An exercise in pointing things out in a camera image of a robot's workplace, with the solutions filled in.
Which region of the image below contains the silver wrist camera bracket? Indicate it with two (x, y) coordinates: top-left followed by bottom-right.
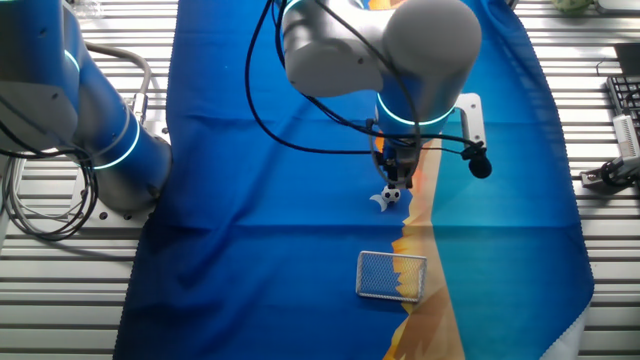
(452, 92), (488, 149)

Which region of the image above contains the silver fixed depth camera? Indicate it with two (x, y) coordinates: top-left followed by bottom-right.
(612, 113), (640, 161)

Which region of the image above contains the long looped gripper cable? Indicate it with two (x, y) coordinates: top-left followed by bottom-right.
(243, 0), (389, 189)

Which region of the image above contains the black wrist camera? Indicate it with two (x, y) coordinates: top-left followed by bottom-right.
(460, 141), (494, 180)

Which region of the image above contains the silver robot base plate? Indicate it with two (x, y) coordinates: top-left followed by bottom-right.
(67, 124), (174, 231)

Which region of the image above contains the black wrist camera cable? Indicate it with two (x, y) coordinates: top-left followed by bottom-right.
(272, 0), (476, 156)

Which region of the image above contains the dark grey box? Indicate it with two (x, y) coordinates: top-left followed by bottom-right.
(614, 43), (640, 76)

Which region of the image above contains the grey looped cable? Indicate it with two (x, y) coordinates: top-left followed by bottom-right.
(2, 157), (76, 236)

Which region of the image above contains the white wire mesh goal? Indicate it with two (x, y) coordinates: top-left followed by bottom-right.
(355, 249), (429, 304)

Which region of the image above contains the blue printed mountain cloth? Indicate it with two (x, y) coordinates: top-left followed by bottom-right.
(112, 0), (596, 360)

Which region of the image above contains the black looped cable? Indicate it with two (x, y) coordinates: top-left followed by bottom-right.
(0, 124), (100, 242)

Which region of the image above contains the black keyboard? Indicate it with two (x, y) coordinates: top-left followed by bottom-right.
(605, 74), (640, 129)

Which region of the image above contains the thick grey robot cable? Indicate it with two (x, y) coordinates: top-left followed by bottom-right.
(84, 42), (154, 126)

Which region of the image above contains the green object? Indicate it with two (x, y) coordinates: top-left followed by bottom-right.
(551, 0), (597, 17)

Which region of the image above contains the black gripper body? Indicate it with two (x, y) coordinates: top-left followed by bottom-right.
(375, 144), (420, 185)

